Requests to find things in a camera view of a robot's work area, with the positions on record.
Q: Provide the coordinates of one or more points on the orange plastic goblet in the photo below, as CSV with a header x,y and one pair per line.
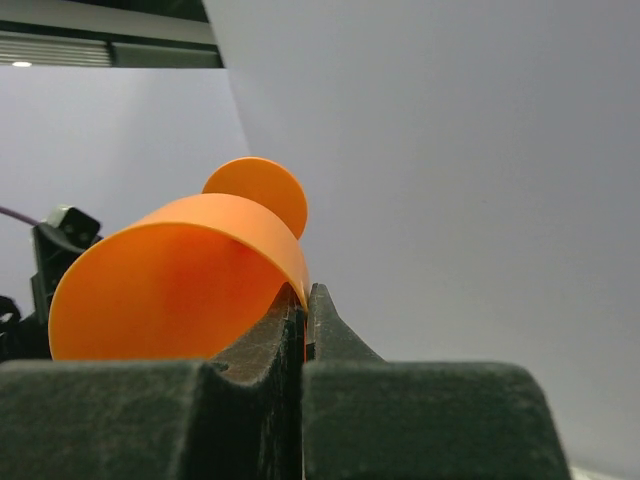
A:
x,y
190,278

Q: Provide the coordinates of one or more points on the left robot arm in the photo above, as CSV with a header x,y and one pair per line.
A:
x,y
22,337

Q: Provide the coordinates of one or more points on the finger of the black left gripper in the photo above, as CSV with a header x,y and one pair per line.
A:
x,y
57,242

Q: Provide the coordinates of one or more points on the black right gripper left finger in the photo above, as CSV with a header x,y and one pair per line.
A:
x,y
233,416

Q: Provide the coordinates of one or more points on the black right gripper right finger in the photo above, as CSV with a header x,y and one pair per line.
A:
x,y
367,418

